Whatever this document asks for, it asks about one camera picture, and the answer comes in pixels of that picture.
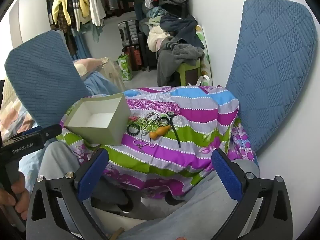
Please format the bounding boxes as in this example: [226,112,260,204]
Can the patchwork blanket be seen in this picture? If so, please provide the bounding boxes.
[0,77,34,137]

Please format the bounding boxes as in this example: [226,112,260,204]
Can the green plastic stool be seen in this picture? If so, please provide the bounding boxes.
[176,61,202,87]

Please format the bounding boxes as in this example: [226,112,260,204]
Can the silver bangle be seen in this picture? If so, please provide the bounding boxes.
[142,119,160,132]

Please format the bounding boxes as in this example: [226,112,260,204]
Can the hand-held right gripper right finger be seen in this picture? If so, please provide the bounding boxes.
[211,148,293,240]

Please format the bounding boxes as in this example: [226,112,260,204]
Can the dark suitcases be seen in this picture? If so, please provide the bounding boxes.
[122,32,158,72]

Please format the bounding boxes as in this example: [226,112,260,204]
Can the striped floral blanket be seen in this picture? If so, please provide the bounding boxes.
[56,85,258,200]

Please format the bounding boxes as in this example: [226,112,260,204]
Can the person's left hand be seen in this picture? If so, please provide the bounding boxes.
[0,172,31,214]

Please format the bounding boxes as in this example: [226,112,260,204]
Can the black spiral hair tie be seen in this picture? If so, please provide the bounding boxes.
[126,123,139,135]

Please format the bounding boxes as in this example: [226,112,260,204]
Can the orange hair clip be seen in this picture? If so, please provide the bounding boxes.
[149,125,172,139]

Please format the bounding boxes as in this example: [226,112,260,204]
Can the blue quilted cushion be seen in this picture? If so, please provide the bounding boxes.
[4,30,92,130]
[225,0,318,157]

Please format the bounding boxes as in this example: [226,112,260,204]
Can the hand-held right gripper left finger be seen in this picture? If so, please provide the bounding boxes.
[26,147,110,240]

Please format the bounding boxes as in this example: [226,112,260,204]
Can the light blue cloth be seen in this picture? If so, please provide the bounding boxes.
[84,71,121,97]

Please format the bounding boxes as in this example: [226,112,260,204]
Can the white box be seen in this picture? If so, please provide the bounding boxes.
[64,92,131,147]

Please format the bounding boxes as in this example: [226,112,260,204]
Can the brown paper bag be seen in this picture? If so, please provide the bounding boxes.
[102,60,126,90]

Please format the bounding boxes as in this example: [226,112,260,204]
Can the person's grey pants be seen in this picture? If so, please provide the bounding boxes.
[39,142,260,240]

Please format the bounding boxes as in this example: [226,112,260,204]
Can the row of hanging clothes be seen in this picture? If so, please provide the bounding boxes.
[50,0,120,43]

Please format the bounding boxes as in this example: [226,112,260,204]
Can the silver ornate hair pin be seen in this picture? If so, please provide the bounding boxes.
[134,130,156,148]

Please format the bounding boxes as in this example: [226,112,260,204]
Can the pile of clothes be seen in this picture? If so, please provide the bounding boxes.
[139,0,206,87]

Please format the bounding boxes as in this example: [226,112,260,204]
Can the black hair stick green flower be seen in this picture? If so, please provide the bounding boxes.
[168,112,181,148]

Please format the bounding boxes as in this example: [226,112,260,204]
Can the white bag handle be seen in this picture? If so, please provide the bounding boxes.
[198,76,213,87]

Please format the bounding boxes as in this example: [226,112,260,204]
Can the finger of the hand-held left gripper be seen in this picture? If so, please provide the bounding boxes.
[37,124,63,143]

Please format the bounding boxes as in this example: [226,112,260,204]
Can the patterned black hair ring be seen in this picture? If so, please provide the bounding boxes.
[158,116,172,127]

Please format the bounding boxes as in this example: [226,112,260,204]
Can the green printed bag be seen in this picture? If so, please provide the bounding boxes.
[118,54,133,82]

